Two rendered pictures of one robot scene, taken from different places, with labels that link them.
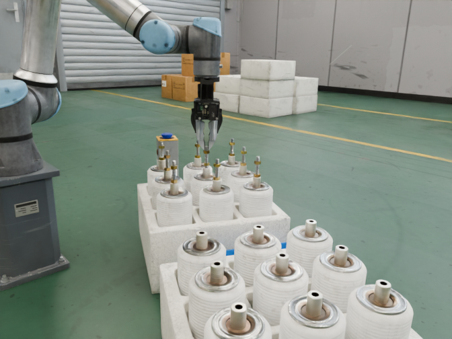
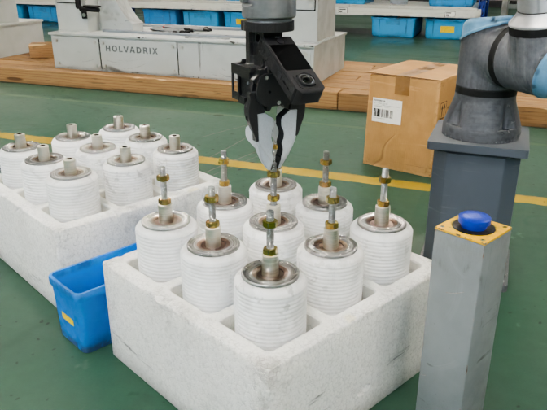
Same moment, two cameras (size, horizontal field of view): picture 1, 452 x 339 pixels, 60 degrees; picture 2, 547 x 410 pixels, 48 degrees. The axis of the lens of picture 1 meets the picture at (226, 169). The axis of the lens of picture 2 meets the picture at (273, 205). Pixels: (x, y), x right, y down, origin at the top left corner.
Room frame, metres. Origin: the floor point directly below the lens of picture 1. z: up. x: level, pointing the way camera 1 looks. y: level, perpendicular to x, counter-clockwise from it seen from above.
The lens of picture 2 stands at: (1.91, -0.33, 0.63)
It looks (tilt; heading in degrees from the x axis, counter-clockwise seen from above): 22 degrees down; 154
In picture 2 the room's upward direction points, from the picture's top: straight up
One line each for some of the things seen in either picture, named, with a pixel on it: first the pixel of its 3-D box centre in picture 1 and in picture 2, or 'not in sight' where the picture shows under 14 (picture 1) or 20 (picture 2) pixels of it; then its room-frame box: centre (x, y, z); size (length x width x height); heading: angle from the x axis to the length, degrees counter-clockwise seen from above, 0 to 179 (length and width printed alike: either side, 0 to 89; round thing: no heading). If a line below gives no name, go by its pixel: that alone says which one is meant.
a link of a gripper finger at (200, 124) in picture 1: (200, 135); (278, 134); (1.11, 0.08, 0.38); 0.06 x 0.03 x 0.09; 3
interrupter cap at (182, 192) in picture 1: (174, 193); (275, 185); (0.98, 0.14, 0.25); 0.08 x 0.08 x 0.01
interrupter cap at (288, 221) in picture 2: (206, 177); (273, 222); (1.13, 0.06, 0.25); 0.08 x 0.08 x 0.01
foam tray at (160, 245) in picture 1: (206, 224); (273, 311); (1.13, 0.06, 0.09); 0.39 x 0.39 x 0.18; 17
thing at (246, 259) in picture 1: (255, 278); (129, 202); (0.72, -0.07, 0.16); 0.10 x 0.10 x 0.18
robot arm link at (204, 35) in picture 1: (206, 39); not in sight; (1.12, 0.06, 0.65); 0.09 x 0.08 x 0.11; 86
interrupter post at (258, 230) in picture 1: (258, 234); (125, 154); (0.72, -0.07, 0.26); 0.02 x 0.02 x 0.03
